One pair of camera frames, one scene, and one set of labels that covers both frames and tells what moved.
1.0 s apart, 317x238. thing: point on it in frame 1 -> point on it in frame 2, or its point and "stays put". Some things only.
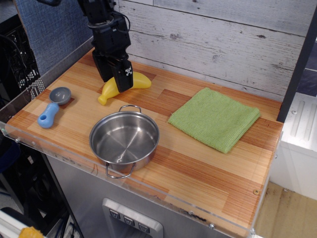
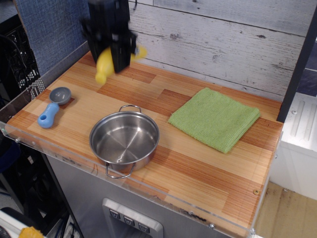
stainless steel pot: x=125 y=139 stays put
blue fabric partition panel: x=55 y=31 stays put
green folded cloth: x=216 y=119 stays put
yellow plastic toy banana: x=110 y=89 -> x=104 y=62
